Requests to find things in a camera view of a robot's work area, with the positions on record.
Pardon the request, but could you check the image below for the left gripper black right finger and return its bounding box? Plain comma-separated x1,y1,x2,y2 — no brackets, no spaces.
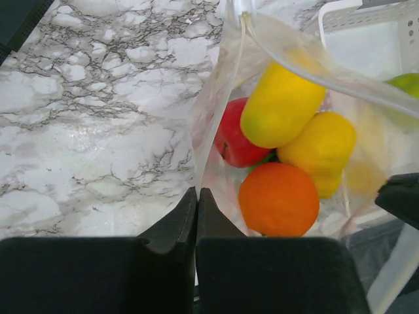
196,188,370,313

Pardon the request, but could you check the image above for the green pear toy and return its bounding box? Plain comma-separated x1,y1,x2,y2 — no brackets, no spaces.
385,73,419,99

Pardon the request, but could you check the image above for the clear zip top bag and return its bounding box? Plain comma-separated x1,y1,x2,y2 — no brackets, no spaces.
191,1,418,313

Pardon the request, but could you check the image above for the yellow lemon toy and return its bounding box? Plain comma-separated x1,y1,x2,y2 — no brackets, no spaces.
240,61,326,148

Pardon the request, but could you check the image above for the orange fruit toy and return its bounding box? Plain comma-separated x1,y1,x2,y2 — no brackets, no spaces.
238,162,319,237

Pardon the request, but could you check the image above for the red apple toy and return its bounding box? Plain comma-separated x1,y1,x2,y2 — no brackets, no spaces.
214,97,271,168

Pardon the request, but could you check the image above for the yellow orange mango toy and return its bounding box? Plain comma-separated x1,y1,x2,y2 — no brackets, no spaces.
345,161,387,196

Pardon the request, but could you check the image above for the white plastic basket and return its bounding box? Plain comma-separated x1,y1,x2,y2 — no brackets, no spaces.
314,1,418,80

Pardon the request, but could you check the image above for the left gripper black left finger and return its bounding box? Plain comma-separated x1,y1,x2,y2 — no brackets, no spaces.
1,188,197,313

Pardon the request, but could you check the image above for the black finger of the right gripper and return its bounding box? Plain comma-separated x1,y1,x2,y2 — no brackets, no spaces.
374,173,419,229

